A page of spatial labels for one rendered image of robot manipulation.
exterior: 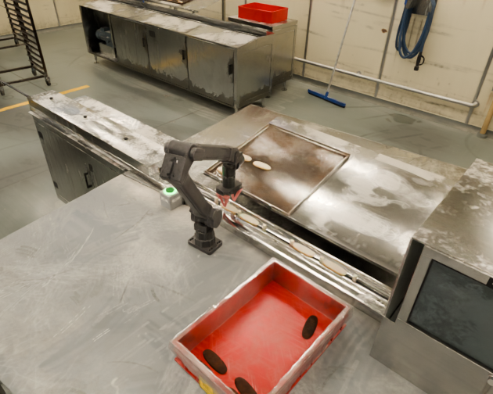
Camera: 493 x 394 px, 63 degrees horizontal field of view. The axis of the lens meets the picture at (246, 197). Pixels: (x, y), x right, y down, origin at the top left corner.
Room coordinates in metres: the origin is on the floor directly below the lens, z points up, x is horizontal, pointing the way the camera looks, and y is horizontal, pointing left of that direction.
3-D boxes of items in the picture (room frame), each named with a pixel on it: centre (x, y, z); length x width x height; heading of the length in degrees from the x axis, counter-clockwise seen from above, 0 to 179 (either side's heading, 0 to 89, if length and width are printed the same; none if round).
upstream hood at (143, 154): (2.10, 0.90, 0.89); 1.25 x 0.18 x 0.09; 50
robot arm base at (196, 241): (1.21, 0.16, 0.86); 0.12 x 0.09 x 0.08; 56
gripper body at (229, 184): (1.41, 0.08, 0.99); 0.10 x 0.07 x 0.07; 140
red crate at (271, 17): (5.22, -0.13, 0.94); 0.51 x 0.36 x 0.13; 54
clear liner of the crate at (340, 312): (0.76, -0.07, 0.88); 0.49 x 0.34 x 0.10; 139
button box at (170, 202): (1.47, 0.34, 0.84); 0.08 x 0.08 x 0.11; 50
